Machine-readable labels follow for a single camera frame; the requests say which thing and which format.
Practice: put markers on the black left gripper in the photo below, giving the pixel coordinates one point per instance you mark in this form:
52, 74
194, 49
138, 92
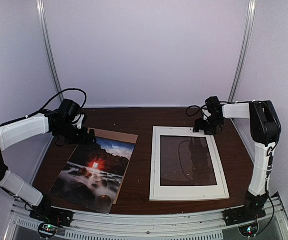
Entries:
82, 140

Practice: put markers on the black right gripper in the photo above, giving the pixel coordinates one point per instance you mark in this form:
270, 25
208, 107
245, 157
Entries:
198, 125

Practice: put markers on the clear acrylic sheet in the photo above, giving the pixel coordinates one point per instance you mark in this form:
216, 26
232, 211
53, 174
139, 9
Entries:
185, 161

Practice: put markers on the landscape photo print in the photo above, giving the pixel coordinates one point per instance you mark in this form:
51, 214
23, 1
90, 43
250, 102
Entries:
93, 175

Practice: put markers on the white photo mat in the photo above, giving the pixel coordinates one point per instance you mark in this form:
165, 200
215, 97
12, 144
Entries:
213, 162

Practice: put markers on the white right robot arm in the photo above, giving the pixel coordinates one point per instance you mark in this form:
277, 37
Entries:
265, 130

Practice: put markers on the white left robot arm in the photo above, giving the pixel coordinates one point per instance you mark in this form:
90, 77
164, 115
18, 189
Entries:
24, 138

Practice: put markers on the brown cardboard backing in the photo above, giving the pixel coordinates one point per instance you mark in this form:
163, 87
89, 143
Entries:
118, 135

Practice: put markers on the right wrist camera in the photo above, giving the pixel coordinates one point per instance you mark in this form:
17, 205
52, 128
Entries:
213, 105

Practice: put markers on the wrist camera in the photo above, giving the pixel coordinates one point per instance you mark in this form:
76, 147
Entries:
71, 112
213, 105

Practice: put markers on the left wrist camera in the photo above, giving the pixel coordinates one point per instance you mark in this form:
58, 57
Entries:
71, 112

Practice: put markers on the white picture frame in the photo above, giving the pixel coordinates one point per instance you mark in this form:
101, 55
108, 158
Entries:
153, 162

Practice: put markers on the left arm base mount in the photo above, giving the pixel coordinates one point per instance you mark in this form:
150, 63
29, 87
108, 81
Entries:
52, 219

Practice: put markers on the right aluminium corner post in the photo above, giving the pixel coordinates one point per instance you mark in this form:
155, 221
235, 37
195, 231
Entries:
249, 22

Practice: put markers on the aluminium corner post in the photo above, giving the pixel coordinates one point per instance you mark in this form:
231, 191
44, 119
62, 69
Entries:
47, 44
249, 22

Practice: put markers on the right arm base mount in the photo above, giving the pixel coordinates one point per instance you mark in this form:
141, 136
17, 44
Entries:
246, 216

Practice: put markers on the aluminium front rail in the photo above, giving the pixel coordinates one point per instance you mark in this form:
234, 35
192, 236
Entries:
209, 225

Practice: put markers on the left aluminium corner post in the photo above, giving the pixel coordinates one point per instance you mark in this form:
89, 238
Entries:
47, 44

